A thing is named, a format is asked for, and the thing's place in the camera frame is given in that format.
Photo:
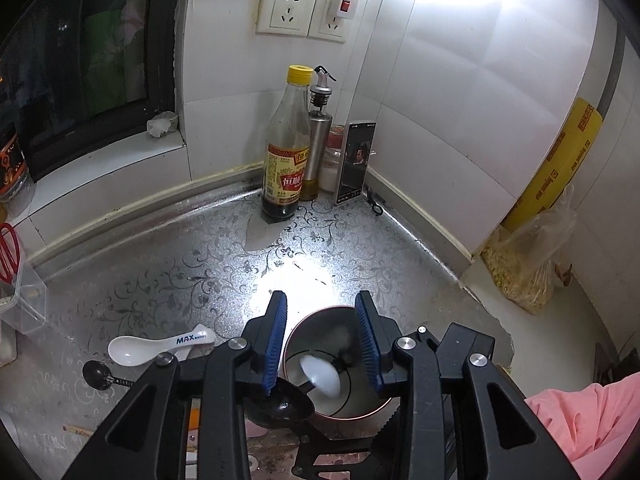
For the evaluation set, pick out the white MAX plastic spoon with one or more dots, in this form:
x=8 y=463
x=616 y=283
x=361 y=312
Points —
x=133 y=351

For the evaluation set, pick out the vinegar bottle yellow cap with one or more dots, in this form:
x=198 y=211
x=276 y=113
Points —
x=288 y=146

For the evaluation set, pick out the red metal utensil canister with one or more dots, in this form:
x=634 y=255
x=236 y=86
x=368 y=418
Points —
x=331 y=335

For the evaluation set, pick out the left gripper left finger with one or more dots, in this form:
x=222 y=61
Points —
x=144 y=436

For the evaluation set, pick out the small black measuring spoon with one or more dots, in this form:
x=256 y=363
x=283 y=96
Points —
x=98 y=376

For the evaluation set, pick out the steel oil dispenser bottle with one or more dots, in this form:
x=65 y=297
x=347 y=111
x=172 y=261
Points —
x=320 y=124

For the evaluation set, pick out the pink handled knife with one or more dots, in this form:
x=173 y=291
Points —
x=254 y=431

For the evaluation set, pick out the yellow cling film roll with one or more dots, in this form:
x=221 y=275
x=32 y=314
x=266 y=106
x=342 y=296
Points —
x=567 y=153

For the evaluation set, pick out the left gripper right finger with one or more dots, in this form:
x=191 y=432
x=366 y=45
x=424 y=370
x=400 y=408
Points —
x=496 y=434

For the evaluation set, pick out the orange handled peeler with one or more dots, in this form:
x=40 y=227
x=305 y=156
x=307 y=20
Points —
x=194 y=419

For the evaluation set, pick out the pink sleeve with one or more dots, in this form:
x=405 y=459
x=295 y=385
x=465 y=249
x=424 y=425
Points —
x=591 y=425

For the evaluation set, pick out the clear plastic container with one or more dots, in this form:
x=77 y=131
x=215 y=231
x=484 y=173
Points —
x=24 y=303

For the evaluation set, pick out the smartphone leaning on wall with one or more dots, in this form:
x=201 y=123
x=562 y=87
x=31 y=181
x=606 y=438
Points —
x=356 y=151

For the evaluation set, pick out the red handled scissors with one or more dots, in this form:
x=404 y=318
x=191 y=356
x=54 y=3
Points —
x=10 y=253

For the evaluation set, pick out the jar with black label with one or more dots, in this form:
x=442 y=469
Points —
x=14 y=169

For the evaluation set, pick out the white ceramic soup spoon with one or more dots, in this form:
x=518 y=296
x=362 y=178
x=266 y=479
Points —
x=321 y=375

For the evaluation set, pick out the black plastic ladle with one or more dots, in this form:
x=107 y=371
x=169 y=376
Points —
x=285 y=406

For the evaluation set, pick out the bag of dried noodles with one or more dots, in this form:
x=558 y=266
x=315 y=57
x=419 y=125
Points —
x=525 y=264

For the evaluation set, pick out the crumpled tissue on sill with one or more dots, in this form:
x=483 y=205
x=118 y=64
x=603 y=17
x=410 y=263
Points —
x=162 y=124

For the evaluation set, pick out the white wall socket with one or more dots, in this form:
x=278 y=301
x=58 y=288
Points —
x=284 y=17

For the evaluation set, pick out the wooden chopsticks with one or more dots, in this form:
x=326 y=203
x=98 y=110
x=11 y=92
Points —
x=79 y=431

